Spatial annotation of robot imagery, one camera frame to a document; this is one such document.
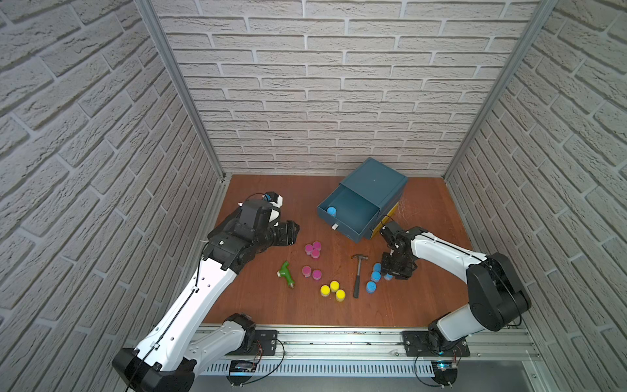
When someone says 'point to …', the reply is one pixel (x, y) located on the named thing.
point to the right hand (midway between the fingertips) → (390, 273)
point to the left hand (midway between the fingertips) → (295, 223)
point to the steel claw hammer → (356, 288)
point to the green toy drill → (284, 272)
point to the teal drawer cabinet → (368, 194)
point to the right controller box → (445, 372)
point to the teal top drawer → (347, 212)
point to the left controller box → (241, 366)
